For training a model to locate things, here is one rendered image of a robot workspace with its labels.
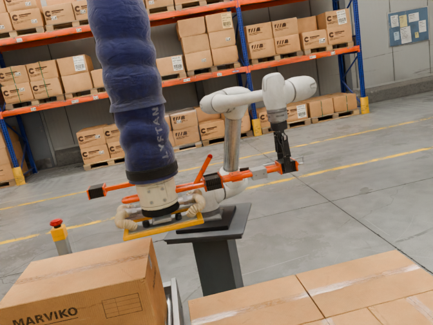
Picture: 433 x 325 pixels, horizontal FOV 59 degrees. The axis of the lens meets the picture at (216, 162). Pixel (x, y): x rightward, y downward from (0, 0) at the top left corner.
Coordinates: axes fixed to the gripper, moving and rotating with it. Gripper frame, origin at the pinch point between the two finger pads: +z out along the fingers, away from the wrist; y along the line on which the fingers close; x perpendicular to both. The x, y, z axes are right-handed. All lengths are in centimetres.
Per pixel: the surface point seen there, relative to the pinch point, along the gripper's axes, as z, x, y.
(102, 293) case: 30, -88, 23
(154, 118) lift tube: -33, -54, 9
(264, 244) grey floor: 121, 18, -165
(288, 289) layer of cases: 67, -6, -5
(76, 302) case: 31, -99, 22
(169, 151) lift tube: -18, -51, 7
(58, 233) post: 24, -120, -45
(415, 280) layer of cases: 67, 53, 13
